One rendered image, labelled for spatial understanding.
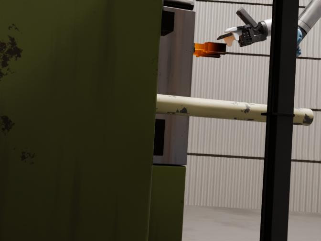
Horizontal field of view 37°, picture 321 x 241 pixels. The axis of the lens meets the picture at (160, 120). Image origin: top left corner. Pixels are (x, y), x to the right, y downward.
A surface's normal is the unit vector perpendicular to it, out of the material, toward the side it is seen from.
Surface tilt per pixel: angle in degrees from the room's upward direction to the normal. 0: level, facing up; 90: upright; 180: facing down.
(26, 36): 90
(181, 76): 90
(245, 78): 90
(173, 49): 90
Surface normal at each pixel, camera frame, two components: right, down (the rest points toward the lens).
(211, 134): 0.01, -0.04
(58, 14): 0.34, -0.02
